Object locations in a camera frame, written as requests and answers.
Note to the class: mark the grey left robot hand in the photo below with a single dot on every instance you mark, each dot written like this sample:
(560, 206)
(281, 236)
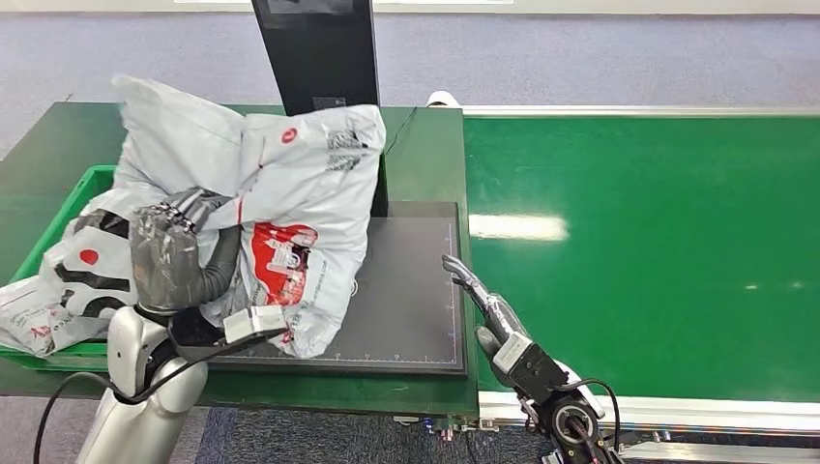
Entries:
(163, 262)

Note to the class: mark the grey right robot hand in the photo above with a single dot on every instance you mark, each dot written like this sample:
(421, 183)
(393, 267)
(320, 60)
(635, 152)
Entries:
(493, 314)

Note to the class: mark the white courier bag red print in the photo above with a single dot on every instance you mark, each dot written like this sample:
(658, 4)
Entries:
(307, 179)

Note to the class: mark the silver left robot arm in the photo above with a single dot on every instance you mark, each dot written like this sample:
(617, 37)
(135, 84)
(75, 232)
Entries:
(141, 423)

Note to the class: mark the green plastic delivery box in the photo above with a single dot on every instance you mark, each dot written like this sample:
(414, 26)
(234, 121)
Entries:
(77, 192)

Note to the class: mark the green conveyor belt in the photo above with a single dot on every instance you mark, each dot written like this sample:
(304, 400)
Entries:
(640, 256)

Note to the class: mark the black scale platform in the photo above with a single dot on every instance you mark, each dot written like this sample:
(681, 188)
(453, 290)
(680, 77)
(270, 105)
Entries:
(410, 288)

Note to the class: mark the dark green table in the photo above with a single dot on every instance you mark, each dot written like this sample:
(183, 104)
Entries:
(429, 160)

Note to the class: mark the black scanner pillar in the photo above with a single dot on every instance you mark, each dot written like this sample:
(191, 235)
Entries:
(320, 58)

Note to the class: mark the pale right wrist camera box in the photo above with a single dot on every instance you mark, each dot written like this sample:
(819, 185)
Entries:
(512, 352)

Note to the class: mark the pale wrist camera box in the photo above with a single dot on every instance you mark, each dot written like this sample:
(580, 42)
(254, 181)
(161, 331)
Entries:
(512, 352)
(253, 323)

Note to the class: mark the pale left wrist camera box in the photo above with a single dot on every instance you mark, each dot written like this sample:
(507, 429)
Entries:
(253, 323)

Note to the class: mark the small metal connector bracket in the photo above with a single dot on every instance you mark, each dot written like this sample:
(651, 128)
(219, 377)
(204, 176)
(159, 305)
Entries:
(448, 428)

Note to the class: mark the silver conveyor frame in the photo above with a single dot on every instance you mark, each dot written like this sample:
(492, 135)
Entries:
(705, 416)

